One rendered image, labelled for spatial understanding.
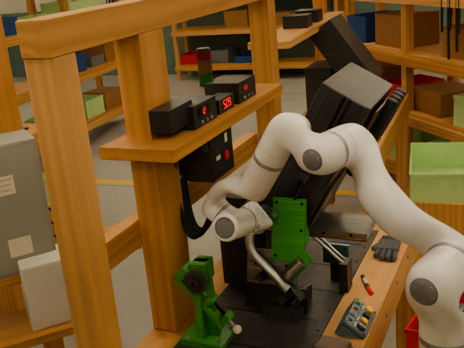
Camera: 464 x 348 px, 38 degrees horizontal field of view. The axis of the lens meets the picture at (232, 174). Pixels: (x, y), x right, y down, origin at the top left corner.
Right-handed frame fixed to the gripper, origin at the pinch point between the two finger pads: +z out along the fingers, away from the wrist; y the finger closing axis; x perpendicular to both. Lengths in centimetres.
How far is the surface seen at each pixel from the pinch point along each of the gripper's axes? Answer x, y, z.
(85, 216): 14, 21, -63
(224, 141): -6.3, 26.6, -3.0
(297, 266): 2.1, -19.6, -0.7
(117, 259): 32, 15, -36
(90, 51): 234, 387, 506
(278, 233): 1.5, -7.2, 2.8
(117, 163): 244, 214, 401
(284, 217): -3.7, -4.7, 2.7
